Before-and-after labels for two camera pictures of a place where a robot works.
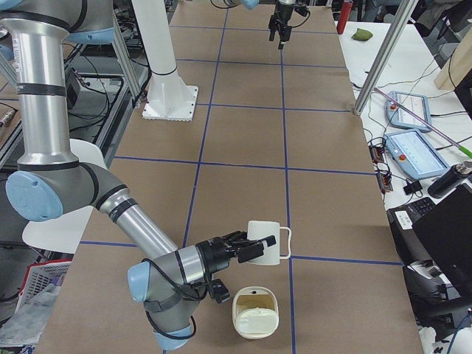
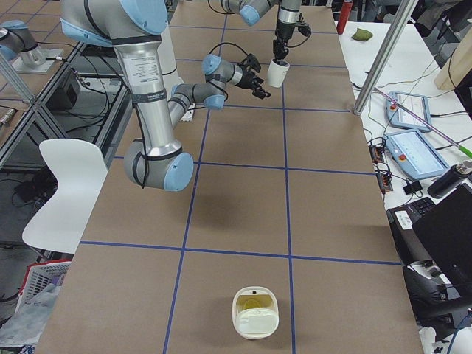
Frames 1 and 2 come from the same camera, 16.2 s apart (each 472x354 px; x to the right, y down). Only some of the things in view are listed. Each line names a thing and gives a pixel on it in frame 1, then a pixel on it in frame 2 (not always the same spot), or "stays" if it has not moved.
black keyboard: [417, 209] stays
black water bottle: [449, 180] stays
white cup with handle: [259, 230] → [276, 72]
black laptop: [445, 231] stays
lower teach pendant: [413, 153] stays
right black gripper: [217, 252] → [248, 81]
